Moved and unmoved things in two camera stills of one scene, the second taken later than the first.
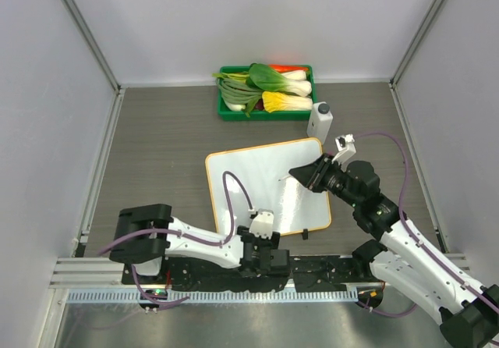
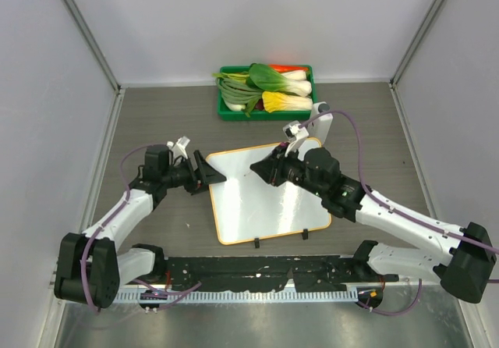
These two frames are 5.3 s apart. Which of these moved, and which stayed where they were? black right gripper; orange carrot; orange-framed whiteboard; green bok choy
Moved: black right gripper
Stayed: green bok choy; orange-framed whiteboard; orange carrot
